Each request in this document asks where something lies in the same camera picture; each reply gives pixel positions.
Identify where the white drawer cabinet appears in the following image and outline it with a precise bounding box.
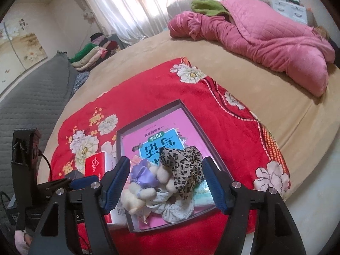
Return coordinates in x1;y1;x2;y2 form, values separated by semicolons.
271;0;309;24

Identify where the pile of folded clothes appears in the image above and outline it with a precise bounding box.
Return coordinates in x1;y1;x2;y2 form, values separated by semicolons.
68;32;123;72

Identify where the floral scrunchie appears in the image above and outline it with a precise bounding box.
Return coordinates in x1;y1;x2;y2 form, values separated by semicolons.
145;188;196;224

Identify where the red tissue pack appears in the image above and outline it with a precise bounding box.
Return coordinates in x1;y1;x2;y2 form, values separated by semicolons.
85;151;128;225

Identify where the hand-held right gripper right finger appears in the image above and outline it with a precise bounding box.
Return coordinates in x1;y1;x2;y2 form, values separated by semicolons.
202;156;303;255

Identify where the white sheer curtain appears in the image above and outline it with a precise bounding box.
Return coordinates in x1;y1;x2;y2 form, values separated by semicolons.
74;0;221;45

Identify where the plush bear with purple bow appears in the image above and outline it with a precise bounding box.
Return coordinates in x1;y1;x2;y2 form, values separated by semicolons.
130;158;176;194

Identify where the leopard print scrunchie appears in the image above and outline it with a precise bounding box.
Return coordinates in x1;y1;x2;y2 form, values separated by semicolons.
159;146;205;201

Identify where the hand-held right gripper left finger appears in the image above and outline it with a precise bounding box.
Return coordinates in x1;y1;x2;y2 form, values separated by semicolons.
29;156;132;255

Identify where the dark blue box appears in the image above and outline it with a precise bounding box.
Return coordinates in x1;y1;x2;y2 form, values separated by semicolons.
64;170;87;181

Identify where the pink quilt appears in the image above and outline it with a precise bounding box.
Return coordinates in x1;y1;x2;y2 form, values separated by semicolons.
168;0;336;97

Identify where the floral wall painting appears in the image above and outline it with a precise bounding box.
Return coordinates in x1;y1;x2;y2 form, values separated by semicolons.
0;18;48;93

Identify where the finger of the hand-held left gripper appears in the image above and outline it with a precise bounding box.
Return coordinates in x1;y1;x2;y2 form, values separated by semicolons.
37;178;72;193
68;175;99;190

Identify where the pink slipper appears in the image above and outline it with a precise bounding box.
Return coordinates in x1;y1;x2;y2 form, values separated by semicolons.
14;228;34;255

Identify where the pink book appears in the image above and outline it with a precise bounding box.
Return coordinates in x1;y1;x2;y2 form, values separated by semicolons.
122;109;217;230

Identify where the blue knit cloth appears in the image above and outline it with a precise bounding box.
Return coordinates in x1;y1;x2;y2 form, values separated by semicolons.
71;70;91;95

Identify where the light blue tissue pack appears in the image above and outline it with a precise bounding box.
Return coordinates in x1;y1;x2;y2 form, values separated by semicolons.
193;179;217;206

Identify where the small plush with pink bow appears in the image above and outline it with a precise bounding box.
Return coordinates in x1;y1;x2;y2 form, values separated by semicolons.
121;184;152;224

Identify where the black cable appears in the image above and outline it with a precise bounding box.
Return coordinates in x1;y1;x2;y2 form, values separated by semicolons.
37;149;54;182

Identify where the red floral blanket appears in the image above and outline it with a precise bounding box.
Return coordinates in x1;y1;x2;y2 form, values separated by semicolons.
49;57;291;245

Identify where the green cloth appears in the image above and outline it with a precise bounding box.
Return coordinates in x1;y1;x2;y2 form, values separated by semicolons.
191;0;229;18

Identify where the grey quilted sofa cover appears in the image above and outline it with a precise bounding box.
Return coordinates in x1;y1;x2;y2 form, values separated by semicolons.
0;54;77;192

